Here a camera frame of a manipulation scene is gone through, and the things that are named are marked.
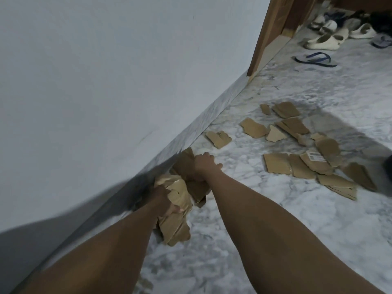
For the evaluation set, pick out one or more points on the person's left hand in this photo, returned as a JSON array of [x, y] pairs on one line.
[[162, 200]]

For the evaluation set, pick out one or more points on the person's right hand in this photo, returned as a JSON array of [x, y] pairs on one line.
[[205, 165]]

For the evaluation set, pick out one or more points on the torn brown paper piece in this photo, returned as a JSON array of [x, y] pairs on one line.
[[174, 223], [185, 163]]

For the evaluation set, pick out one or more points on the scatter of brown paper pieces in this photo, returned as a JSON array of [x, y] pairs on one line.
[[277, 163]]

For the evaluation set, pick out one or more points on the person's right forearm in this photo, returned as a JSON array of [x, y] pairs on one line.
[[275, 248]]

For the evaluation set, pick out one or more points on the person's left forearm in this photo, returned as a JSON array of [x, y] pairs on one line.
[[92, 257]]

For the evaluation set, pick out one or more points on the cream slide sandal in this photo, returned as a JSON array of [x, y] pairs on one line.
[[341, 35], [317, 21], [320, 42], [363, 31], [329, 27]]

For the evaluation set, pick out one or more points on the grey slide sandal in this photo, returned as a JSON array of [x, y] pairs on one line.
[[352, 23]]

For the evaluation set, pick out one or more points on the grey flip-flop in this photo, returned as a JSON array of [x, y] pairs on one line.
[[382, 42]]

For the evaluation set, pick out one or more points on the pile of black sandals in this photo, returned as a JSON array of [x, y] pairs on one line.
[[379, 19]]

